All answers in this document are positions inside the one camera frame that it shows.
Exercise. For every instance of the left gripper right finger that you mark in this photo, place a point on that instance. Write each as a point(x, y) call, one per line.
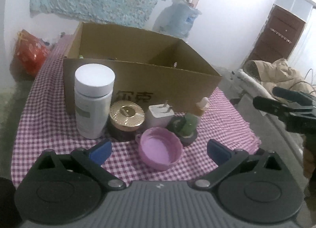
point(227, 162)

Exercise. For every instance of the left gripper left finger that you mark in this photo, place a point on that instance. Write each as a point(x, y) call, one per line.
point(90, 161)

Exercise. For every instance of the green dropper bottle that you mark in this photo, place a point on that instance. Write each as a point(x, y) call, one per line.
point(192, 119)

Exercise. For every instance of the white power adapter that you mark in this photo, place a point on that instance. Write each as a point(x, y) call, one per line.
point(159, 115)

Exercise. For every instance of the beige jacket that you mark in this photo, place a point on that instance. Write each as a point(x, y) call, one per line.
point(279, 74)

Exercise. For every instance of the gold lid cosmetic jar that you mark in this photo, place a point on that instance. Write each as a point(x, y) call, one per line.
point(125, 118)

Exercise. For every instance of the purple checkered tablecloth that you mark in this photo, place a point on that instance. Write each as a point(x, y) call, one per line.
point(45, 124)

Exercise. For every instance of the black tape roll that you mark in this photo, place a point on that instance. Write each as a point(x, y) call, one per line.
point(175, 126)

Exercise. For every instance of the white supplement bottle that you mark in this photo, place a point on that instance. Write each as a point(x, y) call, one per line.
point(93, 88)

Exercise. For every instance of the brown wooden door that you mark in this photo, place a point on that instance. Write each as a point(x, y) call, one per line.
point(279, 36)

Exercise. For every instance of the cardboard box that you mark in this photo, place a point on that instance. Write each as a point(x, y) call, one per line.
point(150, 68)

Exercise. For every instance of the red snack bag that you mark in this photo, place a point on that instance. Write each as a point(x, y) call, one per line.
point(31, 52)

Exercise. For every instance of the water dispenser with bottle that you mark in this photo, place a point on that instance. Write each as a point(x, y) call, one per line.
point(177, 20)

